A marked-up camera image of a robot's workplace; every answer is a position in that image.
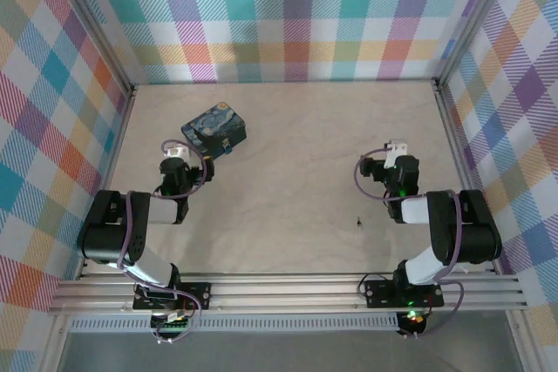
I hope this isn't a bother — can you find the controller board yellow connector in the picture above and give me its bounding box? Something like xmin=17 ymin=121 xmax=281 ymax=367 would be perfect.
xmin=397 ymin=308 xmax=427 ymax=337

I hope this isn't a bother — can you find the green controller board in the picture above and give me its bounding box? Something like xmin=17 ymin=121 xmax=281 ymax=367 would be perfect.
xmin=150 ymin=309 xmax=195 ymax=335

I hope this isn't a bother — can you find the grey slotted cable duct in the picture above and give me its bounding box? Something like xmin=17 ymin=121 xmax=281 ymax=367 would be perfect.
xmin=69 ymin=313 xmax=400 ymax=333

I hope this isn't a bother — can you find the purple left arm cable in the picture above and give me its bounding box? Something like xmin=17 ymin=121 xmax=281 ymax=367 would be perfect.
xmin=116 ymin=139 xmax=208 ymax=345

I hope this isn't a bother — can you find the starry night print tin box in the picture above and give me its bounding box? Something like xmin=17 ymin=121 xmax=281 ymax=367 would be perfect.
xmin=180 ymin=100 xmax=248 ymax=159

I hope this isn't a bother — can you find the aluminium side rail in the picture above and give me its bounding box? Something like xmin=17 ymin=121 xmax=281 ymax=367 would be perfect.
xmin=433 ymin=78 xmax=502 ymax=275
xmin=76 ymin=84 xmax=140 ymax=281

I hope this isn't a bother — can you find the long aluminium base rail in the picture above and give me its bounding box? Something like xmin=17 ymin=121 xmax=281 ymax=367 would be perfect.
xmin=47 ymin=274 xmax=528 ymax=316

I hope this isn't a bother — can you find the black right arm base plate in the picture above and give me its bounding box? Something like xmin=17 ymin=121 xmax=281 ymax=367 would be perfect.
xmin=364 ymin=278 xmax=445 ymax=308

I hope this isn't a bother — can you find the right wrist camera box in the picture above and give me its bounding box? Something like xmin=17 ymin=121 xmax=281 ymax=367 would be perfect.
xmin=384 ymin=139 xmax=410 ymax=168

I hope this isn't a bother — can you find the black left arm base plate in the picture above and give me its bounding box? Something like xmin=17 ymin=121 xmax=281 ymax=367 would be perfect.
xmin=133 ymin=281 xmax=213 ymax=311

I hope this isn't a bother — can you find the aluminium corner post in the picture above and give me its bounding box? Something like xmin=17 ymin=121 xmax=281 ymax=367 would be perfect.
xmin=433 ymin=0 xmax=522 ymax=90
xmin=45 ymin=0 xmax=139 ymax=94

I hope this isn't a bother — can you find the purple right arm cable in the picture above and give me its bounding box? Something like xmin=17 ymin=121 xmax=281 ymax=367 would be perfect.
xmin=353 ymin=147 xmax=466 ymax=341

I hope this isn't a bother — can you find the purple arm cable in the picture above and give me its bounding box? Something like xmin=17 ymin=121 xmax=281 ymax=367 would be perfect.
xmin=116 ymin=139 xmax=208 ymax=345
xmin=353 ymin=147 xmax=466 ymax=341

